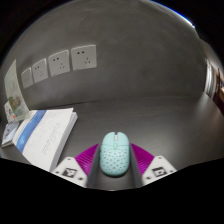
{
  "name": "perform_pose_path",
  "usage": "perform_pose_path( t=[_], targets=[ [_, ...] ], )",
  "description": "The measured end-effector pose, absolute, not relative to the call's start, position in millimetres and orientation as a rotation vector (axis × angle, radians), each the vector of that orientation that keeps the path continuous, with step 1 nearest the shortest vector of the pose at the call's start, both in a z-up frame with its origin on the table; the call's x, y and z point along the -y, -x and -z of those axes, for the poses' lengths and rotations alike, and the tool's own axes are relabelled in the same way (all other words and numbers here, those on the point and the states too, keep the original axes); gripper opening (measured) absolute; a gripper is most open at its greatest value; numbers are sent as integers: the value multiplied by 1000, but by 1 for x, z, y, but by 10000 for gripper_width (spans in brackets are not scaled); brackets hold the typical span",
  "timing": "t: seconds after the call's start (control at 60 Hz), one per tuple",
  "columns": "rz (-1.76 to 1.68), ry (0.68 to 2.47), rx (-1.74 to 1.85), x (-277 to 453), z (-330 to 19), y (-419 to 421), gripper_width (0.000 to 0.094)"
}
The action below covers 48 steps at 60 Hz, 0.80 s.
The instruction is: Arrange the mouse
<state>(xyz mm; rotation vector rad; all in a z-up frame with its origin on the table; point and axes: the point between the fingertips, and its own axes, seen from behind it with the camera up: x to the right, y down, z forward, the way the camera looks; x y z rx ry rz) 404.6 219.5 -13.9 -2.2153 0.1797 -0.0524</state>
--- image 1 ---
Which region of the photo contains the small white illustrated card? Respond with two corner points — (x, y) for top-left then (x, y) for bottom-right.
(3, 101), (18, 124)

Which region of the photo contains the grey-covered booklet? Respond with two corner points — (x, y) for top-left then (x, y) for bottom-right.
(1, 120), (20, 148)

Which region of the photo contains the mint green perforated computer mouse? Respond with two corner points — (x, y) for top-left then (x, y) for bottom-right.
(99, 131), (131, 177)

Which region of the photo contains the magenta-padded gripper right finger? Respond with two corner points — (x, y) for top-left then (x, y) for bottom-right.
(128, 142), (178, 188)

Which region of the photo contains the glass door with dark frame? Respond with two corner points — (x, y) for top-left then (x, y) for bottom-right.
(203, 56), (224, 116)

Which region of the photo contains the white and blue book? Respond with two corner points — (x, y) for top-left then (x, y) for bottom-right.
(13, 107), (79, 173)

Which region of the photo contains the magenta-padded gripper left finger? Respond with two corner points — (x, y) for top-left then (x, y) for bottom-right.
(51, 143), (103, 189)

